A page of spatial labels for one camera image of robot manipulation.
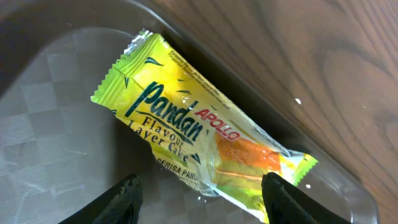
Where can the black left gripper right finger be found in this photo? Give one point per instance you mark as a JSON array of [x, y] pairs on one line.
[[286, 204]]

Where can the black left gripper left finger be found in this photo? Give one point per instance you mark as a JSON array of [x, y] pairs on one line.
[[118, 205]]

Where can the yellow green snack wrapper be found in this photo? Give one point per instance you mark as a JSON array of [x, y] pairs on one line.
[[193, 129]]

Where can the dark brown serving tray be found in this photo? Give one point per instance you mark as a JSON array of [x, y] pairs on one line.
[[60, 151]]

